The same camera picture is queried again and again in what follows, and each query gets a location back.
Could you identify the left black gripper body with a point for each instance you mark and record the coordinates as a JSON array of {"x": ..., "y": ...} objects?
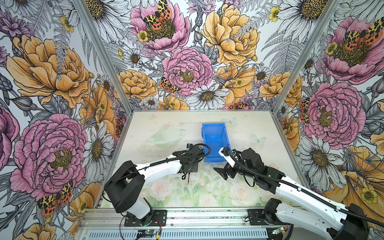
[{"x": 193, "y": 168}]

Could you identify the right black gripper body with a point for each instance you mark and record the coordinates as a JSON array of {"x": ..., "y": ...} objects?
[{"x": 239, "y": 171}]

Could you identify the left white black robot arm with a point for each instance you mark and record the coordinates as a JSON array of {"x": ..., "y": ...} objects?
[{"x": 124, "y": 187}]

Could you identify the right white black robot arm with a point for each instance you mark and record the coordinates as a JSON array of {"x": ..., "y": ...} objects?
[{"x": 322, "y": 216}]

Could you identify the blue plastic bin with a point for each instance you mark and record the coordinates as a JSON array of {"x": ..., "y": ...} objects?
[{"x": 216, "y": 137}]

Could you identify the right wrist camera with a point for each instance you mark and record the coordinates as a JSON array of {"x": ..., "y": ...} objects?
[{"x": 228, "y": 155}]

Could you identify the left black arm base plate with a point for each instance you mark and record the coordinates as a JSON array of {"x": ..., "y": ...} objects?
[{"x": 155, "y": 218}]

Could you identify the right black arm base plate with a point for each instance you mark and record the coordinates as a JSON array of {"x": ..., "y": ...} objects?
[{"x": 259, "y": 217}]

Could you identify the aluminium front rail frame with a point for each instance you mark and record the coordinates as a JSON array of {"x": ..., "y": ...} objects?
[{"x": 205, "y": 224}]

